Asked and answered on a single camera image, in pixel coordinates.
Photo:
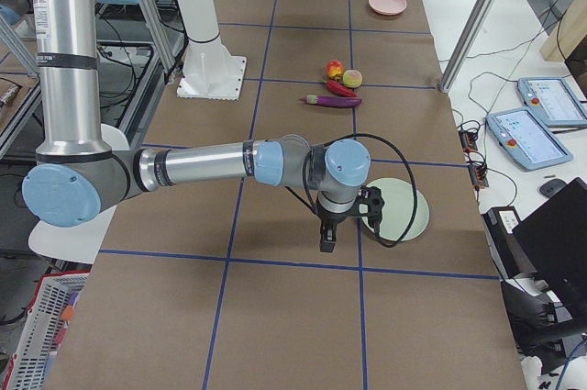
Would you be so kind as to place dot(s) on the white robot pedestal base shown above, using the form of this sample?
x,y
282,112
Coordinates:
x,y
209,69

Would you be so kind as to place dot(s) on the pink plate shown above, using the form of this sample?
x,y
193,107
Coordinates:
x,y
388,8

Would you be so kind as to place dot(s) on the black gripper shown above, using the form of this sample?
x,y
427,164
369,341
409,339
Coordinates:
x,y
331,219

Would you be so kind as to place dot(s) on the black laptop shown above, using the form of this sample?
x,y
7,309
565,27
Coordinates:
x,y
554,239

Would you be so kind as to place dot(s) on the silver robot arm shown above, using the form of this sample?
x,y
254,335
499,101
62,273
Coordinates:
x,y
331,174

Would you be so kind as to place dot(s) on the black computer mouse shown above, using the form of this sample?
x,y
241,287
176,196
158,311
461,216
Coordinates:
x,y
551,187

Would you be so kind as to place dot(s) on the light green plate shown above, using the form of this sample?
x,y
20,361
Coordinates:
x,y
397,195

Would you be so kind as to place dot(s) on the green pink peach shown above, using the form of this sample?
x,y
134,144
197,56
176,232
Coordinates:
x,y
352,79

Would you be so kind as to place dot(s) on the teach pendant tablet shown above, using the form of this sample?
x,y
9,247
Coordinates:
x,y
552,101
527,140

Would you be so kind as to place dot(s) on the aluminium frame post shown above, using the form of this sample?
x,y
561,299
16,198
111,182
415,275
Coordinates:
x,y
463,46

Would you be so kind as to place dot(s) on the red chili pepper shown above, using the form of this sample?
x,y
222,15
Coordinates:
x,y
339,89

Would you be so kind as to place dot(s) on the purple eggplant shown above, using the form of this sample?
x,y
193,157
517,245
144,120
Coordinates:
x,y
332,101

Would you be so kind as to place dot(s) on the white perforated basket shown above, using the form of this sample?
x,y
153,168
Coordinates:
x,y
48,318

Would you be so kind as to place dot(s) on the red yellow apple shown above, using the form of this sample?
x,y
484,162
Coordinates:
x,y
334,70

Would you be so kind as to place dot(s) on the orange terminal block strip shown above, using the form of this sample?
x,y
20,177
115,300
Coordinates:
x,y
475,160

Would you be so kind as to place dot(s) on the far teach pendant tablet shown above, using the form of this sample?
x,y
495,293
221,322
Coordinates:
x,y
552,101

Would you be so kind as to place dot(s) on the near teach pendant tablet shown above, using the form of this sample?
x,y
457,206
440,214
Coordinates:
x,y
527,140

